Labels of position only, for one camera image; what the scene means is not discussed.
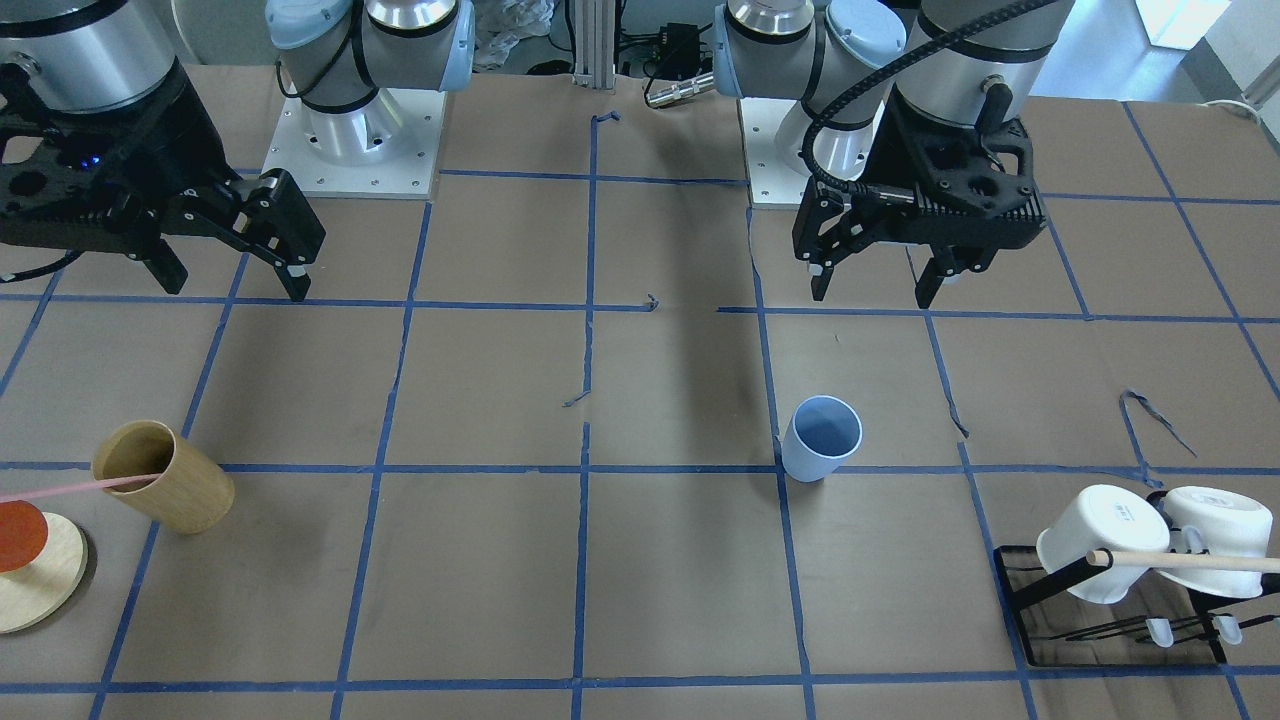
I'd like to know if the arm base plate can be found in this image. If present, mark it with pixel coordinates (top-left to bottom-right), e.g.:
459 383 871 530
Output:
262 88 451 201
739 97 886 210

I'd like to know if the wooden mug tree stand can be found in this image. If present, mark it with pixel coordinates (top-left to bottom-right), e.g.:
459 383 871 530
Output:
1 512 90 634

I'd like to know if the white mug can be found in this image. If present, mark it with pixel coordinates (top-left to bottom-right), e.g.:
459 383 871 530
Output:
1157 486 1274 600
1036 484 1170 573

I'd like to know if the black wire mug rack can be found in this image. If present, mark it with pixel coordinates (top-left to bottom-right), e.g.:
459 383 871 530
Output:
993 489 1277 667

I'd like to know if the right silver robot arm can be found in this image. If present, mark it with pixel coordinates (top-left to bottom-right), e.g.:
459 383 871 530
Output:
1 1 476 302

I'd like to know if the pink chopstick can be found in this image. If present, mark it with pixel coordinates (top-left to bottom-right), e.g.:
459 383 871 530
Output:
1 473 160 503

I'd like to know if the bamboo cylinder holder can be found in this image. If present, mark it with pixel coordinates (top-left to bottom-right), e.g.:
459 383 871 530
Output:
90 420 236 536

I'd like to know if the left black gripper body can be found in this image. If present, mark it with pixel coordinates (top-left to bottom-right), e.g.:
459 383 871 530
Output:
805 88 1047 263

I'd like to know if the light blue cup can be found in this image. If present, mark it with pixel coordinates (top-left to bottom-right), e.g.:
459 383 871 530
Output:
781 395 863 482

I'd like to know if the white mug far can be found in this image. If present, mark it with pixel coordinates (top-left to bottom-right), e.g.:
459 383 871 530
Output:
1157 486 1274 600

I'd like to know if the white mug near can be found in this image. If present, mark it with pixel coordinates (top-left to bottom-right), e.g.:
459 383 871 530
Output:
1036 484 1170 573

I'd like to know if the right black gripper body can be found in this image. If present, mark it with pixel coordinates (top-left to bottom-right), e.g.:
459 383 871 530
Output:
3 61 244 256

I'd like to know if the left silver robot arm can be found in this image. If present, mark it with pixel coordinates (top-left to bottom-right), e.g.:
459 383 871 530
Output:
710 1 1073 309

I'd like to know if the black corrugated cable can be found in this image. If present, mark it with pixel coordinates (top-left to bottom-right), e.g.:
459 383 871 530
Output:
803 0 1061 196

